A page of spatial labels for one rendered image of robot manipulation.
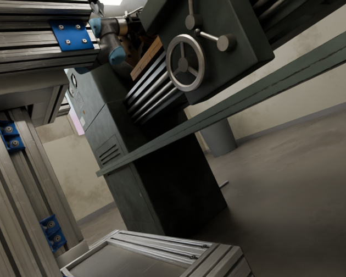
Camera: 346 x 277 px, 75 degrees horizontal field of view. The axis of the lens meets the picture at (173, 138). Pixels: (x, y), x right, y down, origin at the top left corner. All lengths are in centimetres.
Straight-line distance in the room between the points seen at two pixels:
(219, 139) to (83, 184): 224
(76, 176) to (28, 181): 302
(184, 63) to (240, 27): 17
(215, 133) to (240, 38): 326
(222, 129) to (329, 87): 155
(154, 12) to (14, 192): 61
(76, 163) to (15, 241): 314
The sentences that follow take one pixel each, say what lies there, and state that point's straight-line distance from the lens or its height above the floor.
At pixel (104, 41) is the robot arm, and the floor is 101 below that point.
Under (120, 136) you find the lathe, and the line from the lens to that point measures 125.
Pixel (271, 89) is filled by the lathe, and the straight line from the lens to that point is 52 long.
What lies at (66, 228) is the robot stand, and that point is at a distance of 78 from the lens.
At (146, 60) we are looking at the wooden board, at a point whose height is 88.
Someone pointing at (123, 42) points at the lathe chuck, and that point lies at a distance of 132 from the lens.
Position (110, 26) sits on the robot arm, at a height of 106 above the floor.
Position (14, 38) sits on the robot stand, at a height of 89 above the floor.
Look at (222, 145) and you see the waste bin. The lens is 383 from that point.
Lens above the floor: 52
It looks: 1 degrees up
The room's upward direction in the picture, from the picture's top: 25 degrees counter-clockwise
